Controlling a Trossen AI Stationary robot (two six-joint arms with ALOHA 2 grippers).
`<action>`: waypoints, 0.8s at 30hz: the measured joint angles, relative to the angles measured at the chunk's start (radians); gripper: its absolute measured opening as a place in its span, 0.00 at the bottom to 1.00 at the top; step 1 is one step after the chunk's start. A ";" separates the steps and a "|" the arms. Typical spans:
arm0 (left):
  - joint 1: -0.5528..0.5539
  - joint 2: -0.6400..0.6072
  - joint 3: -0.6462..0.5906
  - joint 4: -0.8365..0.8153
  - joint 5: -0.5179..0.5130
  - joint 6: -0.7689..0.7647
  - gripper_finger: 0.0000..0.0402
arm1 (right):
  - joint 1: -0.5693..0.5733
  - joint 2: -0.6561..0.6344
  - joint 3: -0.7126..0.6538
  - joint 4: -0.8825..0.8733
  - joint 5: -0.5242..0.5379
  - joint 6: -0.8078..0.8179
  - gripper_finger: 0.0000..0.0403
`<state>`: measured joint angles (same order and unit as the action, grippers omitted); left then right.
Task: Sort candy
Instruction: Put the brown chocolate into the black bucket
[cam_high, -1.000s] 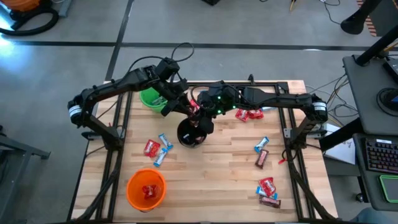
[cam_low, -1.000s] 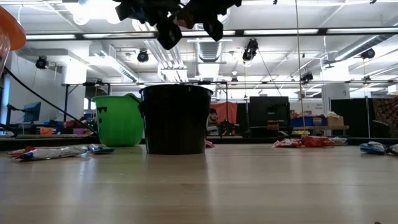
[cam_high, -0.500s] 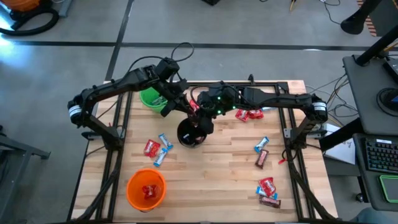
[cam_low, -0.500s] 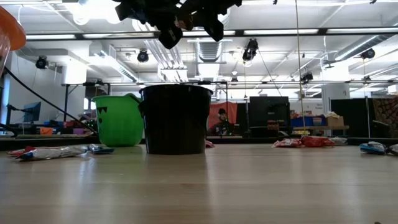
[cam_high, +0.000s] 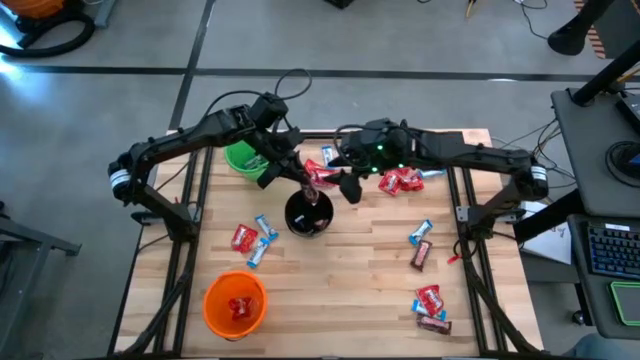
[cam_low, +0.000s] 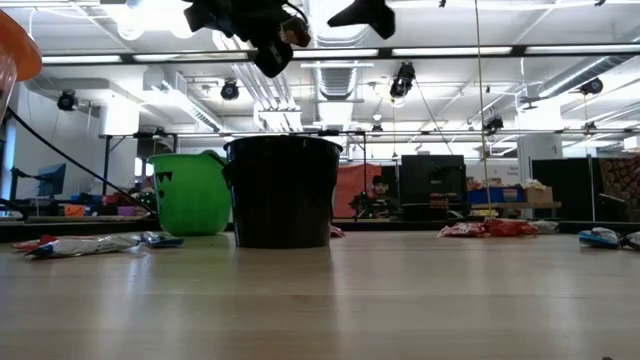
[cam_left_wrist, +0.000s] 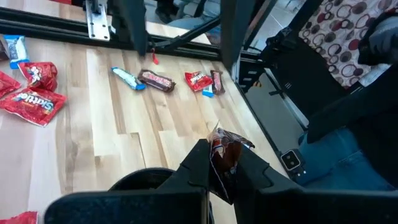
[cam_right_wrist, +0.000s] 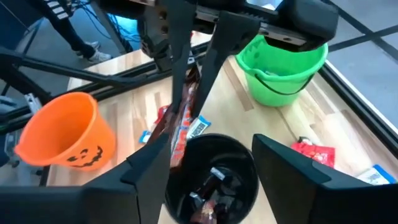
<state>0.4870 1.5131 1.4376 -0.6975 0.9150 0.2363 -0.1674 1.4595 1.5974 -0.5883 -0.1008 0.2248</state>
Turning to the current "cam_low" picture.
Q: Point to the black hanging ceiling camera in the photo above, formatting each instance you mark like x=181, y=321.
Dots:
x=230, y=90
x=402, y=80
x=67, y=100
x=592, y=86
x=494, y=124

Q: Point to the small background robot arm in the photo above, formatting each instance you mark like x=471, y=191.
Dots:
x=361, y=202

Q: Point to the person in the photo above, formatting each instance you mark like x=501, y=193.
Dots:
x=382, y=192

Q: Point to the wooden background table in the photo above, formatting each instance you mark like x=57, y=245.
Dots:
x=515, y=205

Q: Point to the silver ventilation duct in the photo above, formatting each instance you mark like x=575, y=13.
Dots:
x=575, y=77

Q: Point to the black office chair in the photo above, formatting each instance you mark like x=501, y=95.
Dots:
x=612, y=207

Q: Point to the brown patterned panel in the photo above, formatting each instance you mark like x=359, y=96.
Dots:
x=622, y=175

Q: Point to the orange cloth panel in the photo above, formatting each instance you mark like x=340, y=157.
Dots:
x=350, y=185

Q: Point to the blue storage bin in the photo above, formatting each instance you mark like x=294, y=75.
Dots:
x=495, y=195

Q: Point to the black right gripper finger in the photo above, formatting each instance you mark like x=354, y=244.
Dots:
x=355, y=12
x=382, y=20

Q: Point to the green plastic bucket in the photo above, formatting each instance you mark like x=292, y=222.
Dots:
x=192, y=200

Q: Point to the cardboard box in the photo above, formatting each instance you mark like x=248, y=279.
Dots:
x=540, y=195

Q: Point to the red Skittles packet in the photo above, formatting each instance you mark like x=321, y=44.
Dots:
x=336, y=232
x=462, y=230
x=25, y=245
x=507, y=228

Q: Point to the black beam with light strips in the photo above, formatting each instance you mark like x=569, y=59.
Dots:
x=519, y=50

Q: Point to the ribbed grey ceiling duct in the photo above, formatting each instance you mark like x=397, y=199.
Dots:
x=337, y=82

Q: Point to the black partition wall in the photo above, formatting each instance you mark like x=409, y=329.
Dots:
x=565, y=185

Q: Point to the large black cabinet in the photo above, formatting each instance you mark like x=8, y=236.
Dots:
x=432, y=175

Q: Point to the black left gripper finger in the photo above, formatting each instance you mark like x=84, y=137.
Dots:
x=265, y=59
x=282, y=56

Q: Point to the black background rack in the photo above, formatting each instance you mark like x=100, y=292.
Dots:
x=106, y=165

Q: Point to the orange plastic bucket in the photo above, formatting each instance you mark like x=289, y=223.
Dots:
x=20, y=50

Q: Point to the black plastic bucket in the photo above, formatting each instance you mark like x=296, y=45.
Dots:
x=282, y=195

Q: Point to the computer monitor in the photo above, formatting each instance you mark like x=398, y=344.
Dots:
x=52, y=180

